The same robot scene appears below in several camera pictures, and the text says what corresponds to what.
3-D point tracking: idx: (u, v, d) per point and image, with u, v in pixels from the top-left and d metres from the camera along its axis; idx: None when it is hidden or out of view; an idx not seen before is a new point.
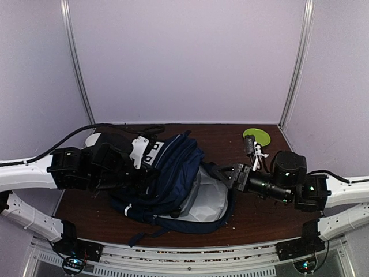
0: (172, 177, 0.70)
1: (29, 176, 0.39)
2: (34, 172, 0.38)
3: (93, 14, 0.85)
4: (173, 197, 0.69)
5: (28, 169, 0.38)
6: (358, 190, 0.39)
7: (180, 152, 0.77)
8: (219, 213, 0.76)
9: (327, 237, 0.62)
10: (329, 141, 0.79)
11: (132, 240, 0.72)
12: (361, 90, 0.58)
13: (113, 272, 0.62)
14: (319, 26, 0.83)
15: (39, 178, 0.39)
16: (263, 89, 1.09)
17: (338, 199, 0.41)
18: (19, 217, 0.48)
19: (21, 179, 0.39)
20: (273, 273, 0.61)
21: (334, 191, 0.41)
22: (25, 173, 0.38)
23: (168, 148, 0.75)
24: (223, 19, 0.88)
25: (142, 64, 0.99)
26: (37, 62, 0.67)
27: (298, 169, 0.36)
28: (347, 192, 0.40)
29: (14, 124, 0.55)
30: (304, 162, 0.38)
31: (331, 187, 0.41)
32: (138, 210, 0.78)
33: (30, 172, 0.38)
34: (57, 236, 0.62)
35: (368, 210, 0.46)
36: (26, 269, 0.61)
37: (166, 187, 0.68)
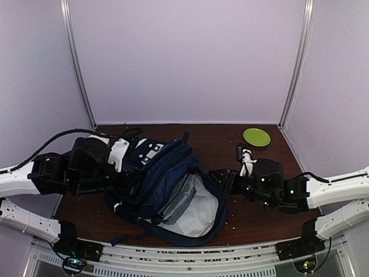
0: (154, 182, 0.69)
1: (11, 185, 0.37)
2: (17, 180, 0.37)
3: (93, 14, 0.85)
4: (153, 202, 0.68)
5: (10, 178, 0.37)
6: (335, 188, 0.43)
7: (171, 156, 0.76)
8: (203, 228, 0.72)
9: (325, 235, 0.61)
10: (329, 141, 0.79)
11: (115, 239, 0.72)
12: (360, 90, 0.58)
13: (113, 272, 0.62)
14: (319, 26, 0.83)
15: (22, 186, 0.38)
16: (263, 89, 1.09)
17: (321, 199, 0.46)
18: (14, 222, 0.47)
19: (5, 187, 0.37)
20: (273, 273, 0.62)
21: (313, 193, 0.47)
22: (8, 182, 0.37)
23: (162, 153, 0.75)
24: (224, 19, 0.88)
25: (143, 64, 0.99)
26: (38, 62, 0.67)
27: (273, 174, 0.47)
28: (325, 191, 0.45)
29: (14, 123, 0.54)
30: (278, 169, 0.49)
31: (311, 189, 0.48)
32: (126, 209, 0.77)
33: (12, 181, 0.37)
34: (56, 236, 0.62)
35: (361, 206, 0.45)
36: (26, 269, 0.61)
37: (147, 191, 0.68)
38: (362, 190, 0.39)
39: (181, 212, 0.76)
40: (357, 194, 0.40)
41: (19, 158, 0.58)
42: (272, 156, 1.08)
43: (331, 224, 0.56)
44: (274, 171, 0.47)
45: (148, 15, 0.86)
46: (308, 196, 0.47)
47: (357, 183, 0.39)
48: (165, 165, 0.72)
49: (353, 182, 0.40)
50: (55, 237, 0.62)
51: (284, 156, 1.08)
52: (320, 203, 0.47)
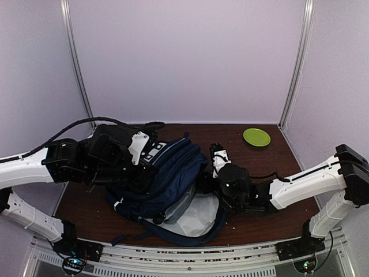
0: (167, 179, 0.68)
1: (24, 172, 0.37)
2: (29, 166, 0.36)
3: (93, 14, 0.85)
4: (164, 198, 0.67)
5: (22, 164, 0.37)
6: (294, 187, 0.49)
7: (183, 154, 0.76)
8: (204, 228, 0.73)
9: (318, 234, 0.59)
10: (329, 141, 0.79)
11: (115, 239, 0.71)
12: (361, 90, 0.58)
13: (113, 272, 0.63)
14: (319, 26, 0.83)
15: (35, 172, 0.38)
16: (263, 89, 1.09)
17: (285, 198, 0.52)
18: (20, 217, 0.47)
19: (18, 173, 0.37)
20: (273, 273, 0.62)
21: (277, 194, 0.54)
22: (21, 168, 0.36)
23: (170, 150, 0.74)
24: (224, 19, 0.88)
25: (143, 64, 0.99)
26: (38, 63, 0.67)
27: (237, 179, 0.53)
28: (286, 191, 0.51)
29: (14, 123, 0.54)
30: (241, 175, 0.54)
31: (274, 191, 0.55)
32: (126, 207, 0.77)
33: (26, 167, 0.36)
34: (57, 236, 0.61)
35: (338, 199, 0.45)
36: (26, 269, 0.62)
37: (160, 187, 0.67)
38: (321, 183, 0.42)
39: (182, 212, 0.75)
40: (318, 188, 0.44)
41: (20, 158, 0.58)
42: (272, 155, 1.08)
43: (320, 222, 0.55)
44: (238, 176, 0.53)
45: (148, 15, 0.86)
46: (271, 198, 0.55)
47: (316, 178, 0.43)
48: (177, 163, 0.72)
49: (311, 178, 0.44)
50: (60, 236, 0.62)
51: (284, 155, 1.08)
52: (285, 202, 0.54)
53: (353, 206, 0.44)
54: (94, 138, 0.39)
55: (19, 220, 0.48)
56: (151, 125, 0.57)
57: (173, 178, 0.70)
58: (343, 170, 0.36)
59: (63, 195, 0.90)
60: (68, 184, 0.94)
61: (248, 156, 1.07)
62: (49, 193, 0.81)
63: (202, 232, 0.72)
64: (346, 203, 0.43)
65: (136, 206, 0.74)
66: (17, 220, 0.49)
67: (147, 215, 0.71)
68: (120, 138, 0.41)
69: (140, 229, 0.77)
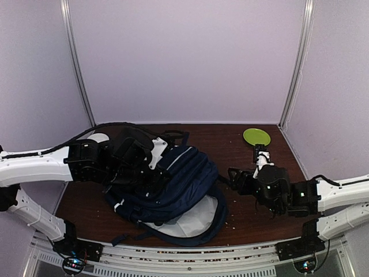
0: (180, 189, 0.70)
1: (44, 168, 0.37)
2: (49, 164, 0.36)
3: (93, 14, 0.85)
4: (173, 208, 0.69)
5: (43, 161, 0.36)
6: (347, 193, 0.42)
7: (196, 166, 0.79)
8: (206, 228, 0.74)
9: (327, 236, 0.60)
10: (330, 141, 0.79)
11: (116, 239, 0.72)
12: (361, 90, 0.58)
13: (113, 272, 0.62)
14: (319, 26, 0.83)
15: (55, 169, 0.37)
16: (263, 89, 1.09)
17: (331, 202, 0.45)
18: (26, 214, 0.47)
19: (37, 170, 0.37)
20: (273, 273, 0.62)
21: (324, 195, 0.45)
22: (41, 165, 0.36)
23: (182, 161, 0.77)
24: (223, 19, 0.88)
25: (143, 64, 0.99)
26: (38, 63, 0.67)
27: (278, 180, 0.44)
28: (337, 195, 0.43)
29: (14, 123, 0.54)
30: (285, 174, 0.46)
31: (322, 191, 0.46)
32: (127, 208, 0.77)
33: (46, 164, 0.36)
34: (60, 235, 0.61)
35: (366, 209, 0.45)
36: (26, 269, 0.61)
37: (170, 199, 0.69)
38: None
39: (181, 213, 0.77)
40: None
41: None
42: (272, 156, 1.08)
43: (336, 225, 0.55)
44: (279, 177, 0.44)
45: (148, 15, 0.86)
46: (319, 199, 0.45)
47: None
48: (191, 175, 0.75)
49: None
50: (62, 236, 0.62)
51: (284, 156, 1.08)
52: (328, 206, 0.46)
53: None
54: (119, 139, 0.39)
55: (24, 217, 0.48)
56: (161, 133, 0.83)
57: (185, 189, 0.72)
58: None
59: (63, 195, 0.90)
60: (68, 184, 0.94)
61: (248, 156, 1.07)
62: (49, 193, 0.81)
63: (200, 232, 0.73)
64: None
65: (139, 209, 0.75)
66: (22, 218, 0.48)
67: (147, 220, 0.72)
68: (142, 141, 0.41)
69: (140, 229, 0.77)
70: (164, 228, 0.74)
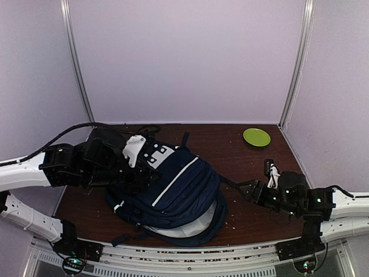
0: (185, 202, 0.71)
1: (22, 176, 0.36)
2: (26, 171, 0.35)
3: (92, 14, 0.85)
4: (181, 220, 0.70)
5: (21, 169, 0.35)
6: (361, 204, 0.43)
7: (203, 179, 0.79)
8: (204, 228, 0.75)
9: (328, 239, 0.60)
10: (329, 141, 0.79)
11: (116, 239, 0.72)
12: (361, 90, 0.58)
13: (113, 272, 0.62)
14: (319, 26, 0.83)
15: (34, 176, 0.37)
16: (263, 89, 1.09)
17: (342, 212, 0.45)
18: (18, 218, 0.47)
19: (17, 178, 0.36)
20: (273, 273, 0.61)
21: (339, 204, 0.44)
22: (19, 173, 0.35)
23: (191, 174, 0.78)
24: (223, 19, 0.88)
25: (142, 64, 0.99)
26: (37, 63, 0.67)
27: (296, 186, 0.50)
28: (350, 206, 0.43)
29: (14, 123, 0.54)
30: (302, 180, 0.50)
31: (336, 199, 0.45)
32: (126, 209, 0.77)
33: (23, 172, 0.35)
34: (57, 236, 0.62)
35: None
36: (26, 269, 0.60)
37: (179, 210, 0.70)
38: None
39: None
40: None
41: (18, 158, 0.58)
42: (272, 155, 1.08)
43: None
44: (298, 183, 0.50)
45: (148, 15, 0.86)
46: (334, 206, 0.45)
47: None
48: (198, 188, 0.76)
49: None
50: (59, 236, 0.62)
51: (284, 155, 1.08)
52: (338, 214, 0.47)
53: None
54: (89, 141, 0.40)
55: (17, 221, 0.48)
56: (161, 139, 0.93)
57: (192, 203, 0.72)
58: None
59: (63, 195, 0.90)
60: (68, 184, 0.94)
61: (248, 156, 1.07)
62: (49, 193, 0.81)
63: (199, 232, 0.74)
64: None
65: (139, 212, 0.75)
66: (16, 222, 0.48)
67: (149, 223, 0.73)
68: (112, 141, 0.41)
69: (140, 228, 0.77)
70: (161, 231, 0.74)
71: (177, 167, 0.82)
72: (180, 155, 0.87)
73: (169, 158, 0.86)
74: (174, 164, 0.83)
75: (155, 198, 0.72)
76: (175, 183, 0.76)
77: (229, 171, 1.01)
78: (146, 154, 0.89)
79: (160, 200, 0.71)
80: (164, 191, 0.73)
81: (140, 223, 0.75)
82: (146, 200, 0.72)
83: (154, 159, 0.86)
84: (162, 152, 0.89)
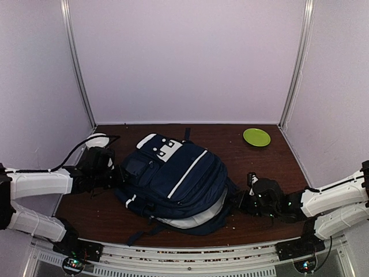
0: (198, 193, 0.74)
1: (48, 183, 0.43)
2: (60, 177, 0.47)
3: (93, 15, 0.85)
4: (196, 210, 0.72)
5: (56, 175, 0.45)
6: (324, 196, 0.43)
7: (213, 170, 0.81)
8: (212, 215, 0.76)
9: (325, 235, 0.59)
10: (329, 141, 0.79)
11: (130, 240, 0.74)
12: (360, 90, 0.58)
13: (113, 272, 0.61)
14: (318, 26, 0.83)
15: (55, 184, 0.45)
16: (263, 90, 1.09)
17: (317, 207, 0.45)
18: (26, 221, 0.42)
19: (49, 183, 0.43)
20: (273, 273, 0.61)
21: (306, 201, 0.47)
22: (56, 178, 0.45)
23: (201, 167, 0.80)
24: (223, 19, 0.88)
25: (142, 64, 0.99)
26: (37, 64, 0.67)
27: (267, 191, 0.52)
28: (316, 201, 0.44)
29: (14, 122, 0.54)
30: (274, 186, 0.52)
31: (304, 199, 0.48)
32: (138, 204, 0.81)
33: (59, 178, 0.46)
34: (61, 229, 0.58)
35: (358, 206, 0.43)
36: (26, 269, 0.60)
37: (194, 200, 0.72)
38: (349, 195, 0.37)
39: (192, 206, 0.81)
40: (347, 198, 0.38)
41: (19, 157, 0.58)
42: (272, 155, 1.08)
43: (329, 224, 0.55)
44: (268, 188, 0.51)
45: (148, 15, 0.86)
46: (301, 206, 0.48)
47: (342, 189, 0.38)
48: (209, 179, 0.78)
49: (339, 189, 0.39)
50: (62, 227, 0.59)
51: (284, 155, 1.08)
52: (316, 212, 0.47)
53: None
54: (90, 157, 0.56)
55: (26, 227, 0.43)
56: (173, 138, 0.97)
57: (204, 193, 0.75)
58: (364, 183, 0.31)
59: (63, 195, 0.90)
60: None
61: (248, 156, 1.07)
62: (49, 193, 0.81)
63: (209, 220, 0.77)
64: (365, 211, 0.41)
65: (153, 205, 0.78)
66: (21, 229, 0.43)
67: (164, 215, 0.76)
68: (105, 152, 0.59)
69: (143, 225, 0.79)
70: (174, 221, 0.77)
71: (188, 161, 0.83)
72: (189, 149, 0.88)
73: (178, 152, 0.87)
74: (185, 158, 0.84)
75: (170, 191, 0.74)
76: (188, 175, 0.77)
77: (229, 171, 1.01)
78: (155, 148, 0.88)
79: (174, 193, 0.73)
80: (177, 184, 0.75)
81: (154, 216, 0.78)
82: (159, 193, 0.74)
83: (164, 153, 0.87)
84: (170, 145, 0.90)
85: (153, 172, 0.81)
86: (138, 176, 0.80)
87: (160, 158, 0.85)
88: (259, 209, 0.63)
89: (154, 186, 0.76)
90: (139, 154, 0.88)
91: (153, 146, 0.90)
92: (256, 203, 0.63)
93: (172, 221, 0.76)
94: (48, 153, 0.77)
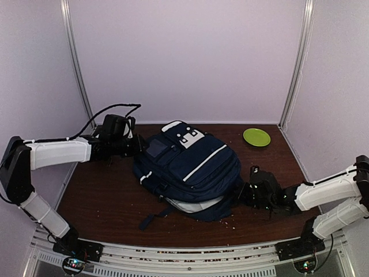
0: (212, 182, 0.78)
1: (66, 150, 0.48)
2: (78, 145, 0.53)
3: (93, 14, 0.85)
4: (207, 197, 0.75)
5: (74, 143, 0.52)
6: (317, 189, 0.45)
7: (229, 163, 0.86)
8: (217, 201, 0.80)
9: (322, 234, 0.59)
10: (329, 141, 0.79)
11: (143, 224, 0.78)
12: (361, 90, 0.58)
13: (113, 272, 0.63)
14: (318, 26, 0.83)
15: (74, 151, 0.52)
16: (263, 90, 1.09)
17: (310, 199, 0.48)
18: (36, 207, 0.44)
19: (70, 150, 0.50)
20: (273, 273, 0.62)
21: (300, 194, 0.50)
22: (74, 146, 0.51)
23: (219, 158, 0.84)
24: (223, 19, 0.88)
25: (142, 64, 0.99)
26: (37, 64, 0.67)
27: (263, 182, 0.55)
28: (310, 193, 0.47)
29: (14, 122, 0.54)
30: (268, 178, 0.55)
31: (298, 191, 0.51)
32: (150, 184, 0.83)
33: (76, 145, 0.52)
34: (66, 227, 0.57)
35: (349, 202, 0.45)
36: (26, 269, 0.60)
37: (207, 186, 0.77)
38: (342, 188, 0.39)
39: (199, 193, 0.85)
40: (341, 191, 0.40)
41: None
42: (272, 155, 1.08)
43: (327, 223, 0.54)
44: (264, 179, 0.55)
45: (148, 15, 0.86)
46: (295, 198, 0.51)
47: (335, 182, 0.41)
48: (223, 171, 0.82)
49: (332, 183, 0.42)
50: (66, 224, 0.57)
51: (284, 155, 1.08)
52: (309, 204, 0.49)
53: (365, 214, 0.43)
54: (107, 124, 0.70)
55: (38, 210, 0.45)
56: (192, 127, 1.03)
57: (217, 182, 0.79)
58: (357, 176, 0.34)
59: (63, 195, 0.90)
60: (68, 184, 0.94)
61: (248, 156, 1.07)
62: (49, 193, 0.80)
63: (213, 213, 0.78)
64: (359, 208, 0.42)
65: (165, 186, 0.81)
66: (31, 214, 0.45)
67: (173, 197, 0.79)
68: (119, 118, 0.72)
69: (144, 218, 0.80)
70: (182, 203, 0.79)
71: (208, 151, 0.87)
72: (210, 141, 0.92)
73: (200, 141, 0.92)
74: (205, 148, 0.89)
75: (187, 174, 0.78)
76: (205, 164, 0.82)
77: None
78: (179, 134, 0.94)
79: (191, 176, 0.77)
80: (194, 169, 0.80)
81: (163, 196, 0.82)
82: (176, 174, 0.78)
83: (187, 140, 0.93)
84: (193, 135, 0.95)
85: (173, 155, 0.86)
86: (157, 156, 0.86)
87: (183, 144, 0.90)
88: (257, 201, 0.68)
89: (172, 168, 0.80)
90: (163, 137, 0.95)
91: (178, 132, 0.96)
92: (254, 196, 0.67)
93: (180, 203, 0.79)
94: None
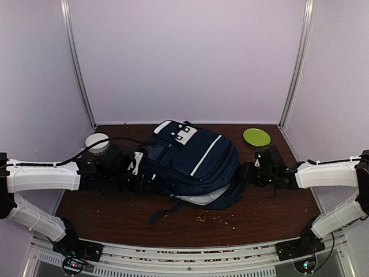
0: (218, 171, 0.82)
1: (49, 179, 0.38)
2: (63, 173, 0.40)
3: (93, 14, 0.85)
4: (216, 186, 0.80)
5: (58, 172, 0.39)
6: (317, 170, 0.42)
7: (227, 152, 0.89)
8: (225, 188, 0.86)
9: (320, 232, 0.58)
10: (328, 141, 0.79)
11: (154, 216, 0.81)
12: (361, 89, 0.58)
13: (113, 272, 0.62)
14: (319, 26, 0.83)
15: (59, 180, 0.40)
16: (263, 90, 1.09)
17: (308, 178, 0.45)
18: (26, 216, 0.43)
19: (54, 179, 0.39)
20: (273, 273, 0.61)
21: (301, 172, 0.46)
22: (57, 174, 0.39)
23: (218, 150, 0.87)
24: (223, 19, 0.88)
25: (142, 66, 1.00)
26: (37, 64, 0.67)
27: (266, 151, 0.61)
28: (309, 171, 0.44)
29: (14, 123, 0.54)
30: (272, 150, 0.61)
31: (301, 168, 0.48)
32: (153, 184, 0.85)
33: (61, 174, 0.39)
34: (62, 232, 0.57)
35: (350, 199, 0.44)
36: (26, 269, 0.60)
37: (214, 176, 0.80)
38: (342, 176, 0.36)
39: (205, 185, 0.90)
40: (339, 179, 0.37)
41: (19, 157, 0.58)
42: None
43: (326, 220, 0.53)
44: (267, 148, 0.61)
45: (149, 15, 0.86)
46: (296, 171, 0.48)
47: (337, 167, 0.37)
48: (225, 160, 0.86)
49: (332, 167, 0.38)
50: (61, 230, 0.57)
51: (285, 155, 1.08)
52: (307, 183, 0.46)
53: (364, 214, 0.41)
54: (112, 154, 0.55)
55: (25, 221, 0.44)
56: (190, 123, 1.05)
57: (222, 172, 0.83)
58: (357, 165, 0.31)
59: (63, 195, 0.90)
60: None
61: (248, 157, 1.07)
62: (49, 193, 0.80)
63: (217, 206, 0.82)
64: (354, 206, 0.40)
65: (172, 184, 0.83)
66: (21, 222, 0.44)
67: (182, 193, 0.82)
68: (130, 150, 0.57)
69: (154, 212, 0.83)
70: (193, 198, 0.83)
71: (206, 143, 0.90)
72: (205, 134, 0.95)
73: (196, 135, 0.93)
74: (203, 141, 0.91)
75: (193, 169, 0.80)
76: (207, 157, 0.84)
77: None
78: (172, 134, 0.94)
79: (197, 171, 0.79)
80: (198, 164, 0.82)
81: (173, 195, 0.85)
82: (183, 171, 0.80)
83: (181, 137, 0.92)
84: (187, 131, 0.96)
85: (172, 153, 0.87)
86: (157, 157, 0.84)
87: (179, 142, 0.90)
88: (261, 180, 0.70)
89: (176, 165, 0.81)
90: (158, 138, 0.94)
91: (172, 131, 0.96)
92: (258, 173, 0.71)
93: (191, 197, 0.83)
94: (48, 153, 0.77)
